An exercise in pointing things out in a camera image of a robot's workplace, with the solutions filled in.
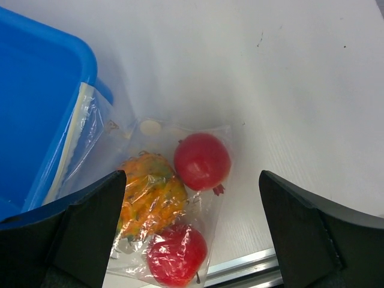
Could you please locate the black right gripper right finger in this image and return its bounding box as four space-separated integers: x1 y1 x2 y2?
259 170 383 287

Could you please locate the orange toy pineapple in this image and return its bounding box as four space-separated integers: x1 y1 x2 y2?
116 151 188 242

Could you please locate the aluminium table edge rail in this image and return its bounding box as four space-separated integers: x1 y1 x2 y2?
205 248 283 287

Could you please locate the clear zip top bag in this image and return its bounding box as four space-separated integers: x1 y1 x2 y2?
24 83 233 287

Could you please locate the dark red toy pomegranate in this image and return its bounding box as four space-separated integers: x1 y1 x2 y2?
173 133 232 196

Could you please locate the blue plastic tray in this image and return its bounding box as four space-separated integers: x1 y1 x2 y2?
1 8 113 219

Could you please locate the red toy apple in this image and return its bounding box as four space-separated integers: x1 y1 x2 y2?
146 223 208 287

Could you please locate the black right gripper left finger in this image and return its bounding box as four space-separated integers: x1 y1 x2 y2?
1 170 126 287

